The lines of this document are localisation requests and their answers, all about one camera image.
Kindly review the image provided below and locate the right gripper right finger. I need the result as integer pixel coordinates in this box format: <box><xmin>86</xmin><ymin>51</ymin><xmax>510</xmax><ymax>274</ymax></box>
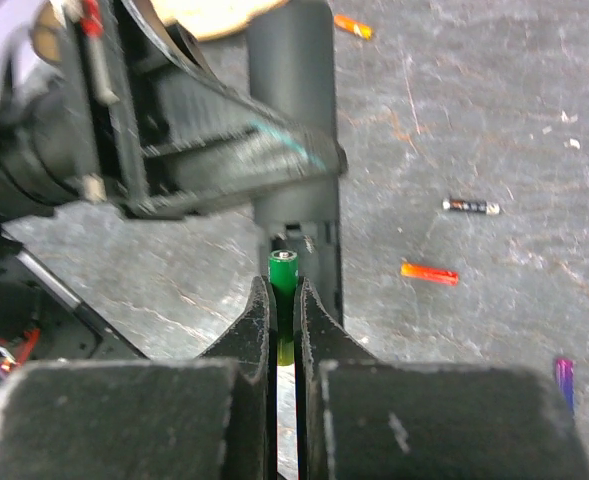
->
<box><xmin>293</xmin><ymin>279</ymin><xmax>589</xmax><ymax>479</ymax></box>

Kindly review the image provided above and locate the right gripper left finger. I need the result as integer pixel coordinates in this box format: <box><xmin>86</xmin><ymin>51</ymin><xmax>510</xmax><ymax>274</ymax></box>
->
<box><xmin>0</xmin><ymin>277</ymin><xmax>277</xmax><ymax>479</ymax></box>

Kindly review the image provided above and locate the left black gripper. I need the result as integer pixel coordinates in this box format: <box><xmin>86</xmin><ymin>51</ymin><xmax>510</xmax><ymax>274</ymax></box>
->
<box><xmin>32</xmin><ymin>1</ymin><xmax>347</xmax><ymax>219</ymax></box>

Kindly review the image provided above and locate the black remote control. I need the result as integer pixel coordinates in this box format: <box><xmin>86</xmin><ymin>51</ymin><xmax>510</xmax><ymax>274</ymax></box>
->
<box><xmin>245</xmin><ymin>0</ymin><xmax>345</xmax><ymax>329</ymax></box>

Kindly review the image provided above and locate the green battery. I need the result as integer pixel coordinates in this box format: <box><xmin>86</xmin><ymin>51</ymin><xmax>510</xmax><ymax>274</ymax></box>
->
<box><xmin>268</xmin><ymin>250</ymin><xmax>299</xmax><ymax>366</ymax></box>

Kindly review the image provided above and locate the beige bird-painted plate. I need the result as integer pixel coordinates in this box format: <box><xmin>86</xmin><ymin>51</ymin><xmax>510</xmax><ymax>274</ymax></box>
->
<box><xmin>152</xmin><ymin>0</ymin><xmax>286</xmax><ymax>41</ymax></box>

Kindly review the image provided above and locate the orange red battery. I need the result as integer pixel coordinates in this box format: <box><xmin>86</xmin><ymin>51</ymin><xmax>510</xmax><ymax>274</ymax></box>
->
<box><xmin>400</xmin><ymin>263</ymin><xmax>459</xmax><ymax>286</ymax></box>

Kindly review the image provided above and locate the orange yellow battery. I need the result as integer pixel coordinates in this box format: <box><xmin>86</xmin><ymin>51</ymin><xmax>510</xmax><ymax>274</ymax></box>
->
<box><xmin>333</xmin><ymin>14</ymin><xmax>373</xmax><ymax>40</ymax></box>

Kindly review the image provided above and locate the purple battery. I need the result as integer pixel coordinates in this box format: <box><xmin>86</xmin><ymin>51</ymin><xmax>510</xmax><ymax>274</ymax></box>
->
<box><xmin>554</xmin><ymin>357</ymin><xmax>575</xmax><ymax>413</ymax></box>

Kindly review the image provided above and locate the black silver battery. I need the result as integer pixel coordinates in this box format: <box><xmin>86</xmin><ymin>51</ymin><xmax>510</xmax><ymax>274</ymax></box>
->
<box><xmin>442</xmin><ymin>198</ymin><xmax>501</xmax><ymax>216</ymax></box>

